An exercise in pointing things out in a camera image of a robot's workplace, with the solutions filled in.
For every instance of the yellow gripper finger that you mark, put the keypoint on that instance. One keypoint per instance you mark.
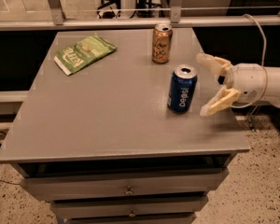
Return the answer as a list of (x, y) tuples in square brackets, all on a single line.
[(215, 65), (223, 99)]

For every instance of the top grey drawer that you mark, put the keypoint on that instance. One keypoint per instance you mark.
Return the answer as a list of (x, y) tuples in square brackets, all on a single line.
[(124, 184)]

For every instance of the green chip bag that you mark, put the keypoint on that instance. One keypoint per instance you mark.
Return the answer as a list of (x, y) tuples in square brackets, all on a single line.
[(85, 52)]

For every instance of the blue pepsi can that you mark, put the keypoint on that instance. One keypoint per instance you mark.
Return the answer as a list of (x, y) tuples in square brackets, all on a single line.
[(182, 87)]

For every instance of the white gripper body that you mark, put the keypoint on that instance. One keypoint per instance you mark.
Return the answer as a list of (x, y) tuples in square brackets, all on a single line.
[(247, 79)]

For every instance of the grey drawer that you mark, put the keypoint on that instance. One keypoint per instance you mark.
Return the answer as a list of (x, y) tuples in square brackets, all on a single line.
[(124, 184), (130, 208)]

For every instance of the metal railing frame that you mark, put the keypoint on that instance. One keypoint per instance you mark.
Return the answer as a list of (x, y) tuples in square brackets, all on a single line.
[(30, 15)]

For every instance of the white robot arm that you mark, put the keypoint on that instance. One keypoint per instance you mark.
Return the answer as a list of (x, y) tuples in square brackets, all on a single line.
[(272, 91)]

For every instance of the gold soda can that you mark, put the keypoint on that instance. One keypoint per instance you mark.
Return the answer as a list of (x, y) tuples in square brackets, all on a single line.
[(161, 43)]

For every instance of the grey drawer cabinet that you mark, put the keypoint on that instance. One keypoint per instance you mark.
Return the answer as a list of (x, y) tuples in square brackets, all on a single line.
[(112, 117)]

